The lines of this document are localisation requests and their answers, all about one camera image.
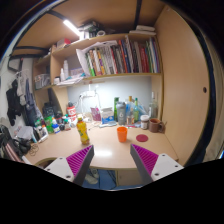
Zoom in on blue and white carton box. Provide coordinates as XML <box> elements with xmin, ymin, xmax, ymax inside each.
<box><xmin>100</xmin><ymin>107</ymin><xmax>115</xmax><ymax>125</ymax></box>

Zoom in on hanging dark clothes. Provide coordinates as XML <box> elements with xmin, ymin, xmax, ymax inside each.
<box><xmin>5</xmin><ymin>69</ymin><xmax>41</xmax><ymax>126</ymax></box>

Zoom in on yellow drink bottle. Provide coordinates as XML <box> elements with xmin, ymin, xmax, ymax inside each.
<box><xmin>76</xmin><ymin>117</ymin><xmax>91</xmax><ymax>145</ymax></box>

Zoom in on green glass bottle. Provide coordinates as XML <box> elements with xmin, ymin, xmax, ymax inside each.
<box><xmin>113</xmin><ymin>96</ymin><xmax>120</xmax><ymax>122</ymax></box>

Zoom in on pink packet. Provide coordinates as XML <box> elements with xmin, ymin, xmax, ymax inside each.
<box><xmin>90</xmin><ymin>106</ymin><xmax>102</xmax><ymax>122</ymax></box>

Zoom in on white power strip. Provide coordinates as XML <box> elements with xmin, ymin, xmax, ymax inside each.
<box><xmin>79</xmin><ymin>90</ymin><xmax>98</xmax><ymax>98</ymax></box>

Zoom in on brown ceramic mug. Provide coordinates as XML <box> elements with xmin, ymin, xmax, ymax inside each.
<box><xmin>148</xmin><ymin>117</ymin><xmax>166</xmax><ymax>134</ymax></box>

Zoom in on wooden shelf unit with books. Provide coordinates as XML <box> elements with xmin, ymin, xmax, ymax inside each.
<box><xmin>32</xmin><ymin>24</ymin><xmax>164</xmax><ymax>113</ymax></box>

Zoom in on orange plastic cup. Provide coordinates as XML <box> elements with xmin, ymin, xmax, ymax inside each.
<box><xmin>116</xmin><ymin>126</ymin><xmax>129</xmax><ymax>143</ymax></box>

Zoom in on red and white canister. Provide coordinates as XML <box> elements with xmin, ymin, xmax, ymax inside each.
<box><xmin>66</xmin><ymin>102</ymin><xmax>78</xmax><ymax>123</ymax></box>

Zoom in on white hairbrush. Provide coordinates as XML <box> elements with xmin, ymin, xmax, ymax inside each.
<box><xmin>99</xmin><ymin>121</ymin><xmax>118</xmax><ymax>129</ymax></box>

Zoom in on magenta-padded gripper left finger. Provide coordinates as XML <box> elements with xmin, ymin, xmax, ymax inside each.
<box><xmin>44</xmin><ymin>144</ymin><xmax>95</xmax><ymax>187</ymax></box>

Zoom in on white-lidded jar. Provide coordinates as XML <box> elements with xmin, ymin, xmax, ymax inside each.
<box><xmin>140</xmin><ymin>114</ymin><xmax>150</xmax><ymax>130</ymax></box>

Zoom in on grey shaker bottle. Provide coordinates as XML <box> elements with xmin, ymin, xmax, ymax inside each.
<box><xmin>115</xmin><ymin>101</ymin><xmax>127</xmax><ymax>126</ymax></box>

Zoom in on white LED light bar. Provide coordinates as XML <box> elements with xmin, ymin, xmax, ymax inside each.
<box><xmin>63</xmin><ymin>19</ymin><xmax>82</xmax><ymax>37</ymax></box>

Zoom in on black device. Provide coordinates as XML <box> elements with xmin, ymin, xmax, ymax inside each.
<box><xmin>42</xmin><ymin>102</ymin><xmax>55</xmax><ymax>118</ymax></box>

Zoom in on clear glass bottle white cap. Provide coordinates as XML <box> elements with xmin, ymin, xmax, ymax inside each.
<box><xmin>148</xmin><ymin>91</ymin><xmax>159</xmax><ymax>119</ymax></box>

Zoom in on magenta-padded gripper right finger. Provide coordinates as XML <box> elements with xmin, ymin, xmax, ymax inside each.
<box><xmin>129</xmin><ymin>143</ymin><xmax>185</xmax><ymax>186</ymax></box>

